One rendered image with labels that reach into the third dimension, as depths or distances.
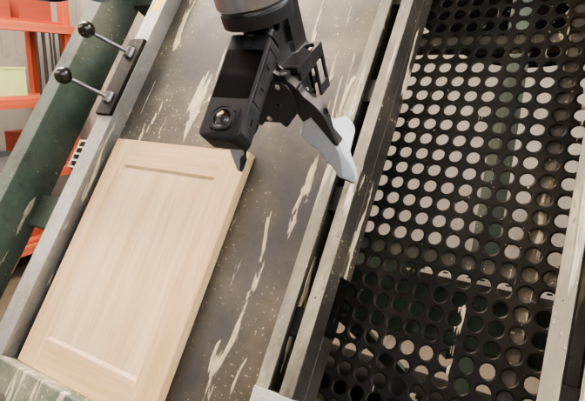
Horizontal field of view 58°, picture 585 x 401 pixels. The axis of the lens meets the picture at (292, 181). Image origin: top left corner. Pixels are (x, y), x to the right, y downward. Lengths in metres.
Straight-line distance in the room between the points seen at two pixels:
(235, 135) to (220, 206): 0.49
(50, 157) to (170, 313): 0.65
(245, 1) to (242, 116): 0.10
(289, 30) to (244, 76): 0.08
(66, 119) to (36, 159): 0.13
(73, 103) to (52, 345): 0.63
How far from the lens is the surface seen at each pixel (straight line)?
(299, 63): 0.54
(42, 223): 1.40
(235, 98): 0.49
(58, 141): 1.46
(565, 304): 0.66
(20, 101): 4.13
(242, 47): 0.52
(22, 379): 1.13
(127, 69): 1.29
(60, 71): 1.26
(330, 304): 0.76
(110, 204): 1.16
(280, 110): 0.54
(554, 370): 0.65
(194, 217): 0.98
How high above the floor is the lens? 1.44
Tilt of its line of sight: 12 degrees down
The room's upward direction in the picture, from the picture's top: straight up
